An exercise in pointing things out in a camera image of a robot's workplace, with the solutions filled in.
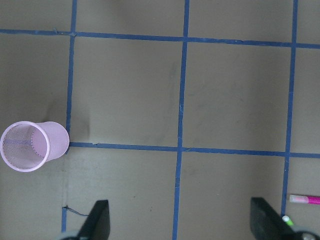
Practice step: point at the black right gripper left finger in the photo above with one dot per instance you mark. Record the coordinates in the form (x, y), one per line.
(97, 224)

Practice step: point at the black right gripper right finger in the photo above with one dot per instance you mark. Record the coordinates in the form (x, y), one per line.
(266, 223)

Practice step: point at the pink highlighter pen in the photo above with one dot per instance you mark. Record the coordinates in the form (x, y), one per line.
(304, 199)

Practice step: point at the pink mesh pen cup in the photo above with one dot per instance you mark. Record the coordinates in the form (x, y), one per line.
(26, 146)

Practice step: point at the green highlighter pen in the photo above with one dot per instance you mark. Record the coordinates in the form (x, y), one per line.
(288, 220)

